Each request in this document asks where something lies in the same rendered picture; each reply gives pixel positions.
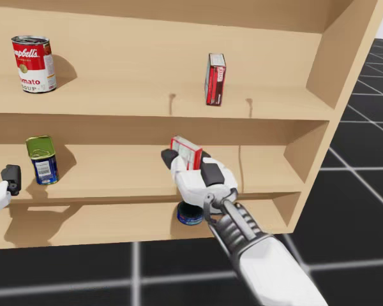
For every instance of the red and white carton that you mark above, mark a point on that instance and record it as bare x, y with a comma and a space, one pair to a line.
188, 153

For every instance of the green and blue rectangular can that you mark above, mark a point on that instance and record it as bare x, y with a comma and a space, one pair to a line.
44, 165

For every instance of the pale wooden shelf unit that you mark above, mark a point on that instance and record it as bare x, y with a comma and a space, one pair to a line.
131, 79

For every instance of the blue flat can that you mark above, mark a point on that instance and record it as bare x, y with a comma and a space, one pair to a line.
188, 216

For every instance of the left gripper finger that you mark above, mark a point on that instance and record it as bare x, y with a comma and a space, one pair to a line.
11, 175

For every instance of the red and white can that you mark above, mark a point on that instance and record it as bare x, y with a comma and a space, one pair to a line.
32, 63

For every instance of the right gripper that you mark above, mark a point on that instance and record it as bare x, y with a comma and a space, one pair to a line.
194, 185

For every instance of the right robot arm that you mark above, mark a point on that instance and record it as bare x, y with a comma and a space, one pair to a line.
268, 264

